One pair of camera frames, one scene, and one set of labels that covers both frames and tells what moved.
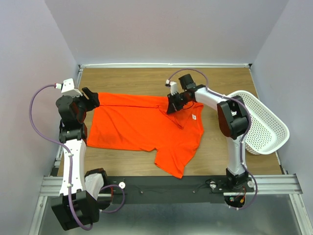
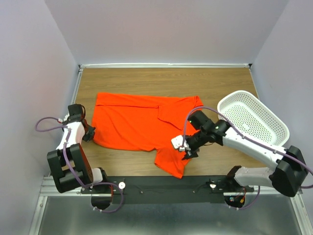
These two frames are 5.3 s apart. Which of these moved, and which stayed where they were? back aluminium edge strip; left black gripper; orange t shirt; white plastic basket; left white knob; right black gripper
Moved: left black gripper; right black gripper
Stayed: left white knob; back aluminium edge strip; orange t shirt; white plastic basket
